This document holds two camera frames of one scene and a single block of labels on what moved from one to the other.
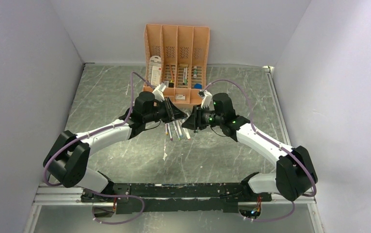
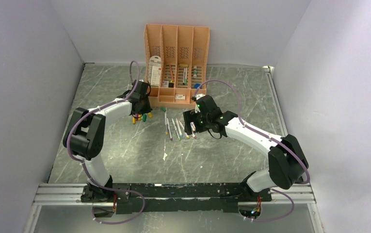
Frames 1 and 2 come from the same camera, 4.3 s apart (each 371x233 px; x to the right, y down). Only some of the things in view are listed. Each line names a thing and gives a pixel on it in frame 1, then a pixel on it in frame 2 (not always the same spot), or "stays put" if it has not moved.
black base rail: (212, 197) stays put
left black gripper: (172, 113) → (148, 108)
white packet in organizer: (154, 73) stays put
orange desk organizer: (175, 59) stays put
